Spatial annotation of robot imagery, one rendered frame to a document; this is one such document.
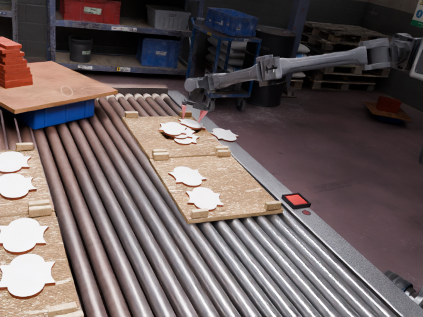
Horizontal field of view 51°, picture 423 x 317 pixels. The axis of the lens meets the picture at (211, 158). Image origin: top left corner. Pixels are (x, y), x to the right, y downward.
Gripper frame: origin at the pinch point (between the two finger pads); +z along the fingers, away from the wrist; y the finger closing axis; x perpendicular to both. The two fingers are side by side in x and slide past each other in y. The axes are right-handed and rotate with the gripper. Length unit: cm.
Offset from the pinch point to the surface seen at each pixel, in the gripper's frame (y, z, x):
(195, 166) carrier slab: -1.0, 6.3, -43.6
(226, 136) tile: 16.6, 1.6, -8.7
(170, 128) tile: -10.0, 1.6, -15.7
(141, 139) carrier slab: -21.7, 6.8, -23.5
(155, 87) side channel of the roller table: -16.4, -2.3, 43.7
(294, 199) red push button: 34, 4, -61
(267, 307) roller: 12, 14, -112
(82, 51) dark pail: -90, 40, 370
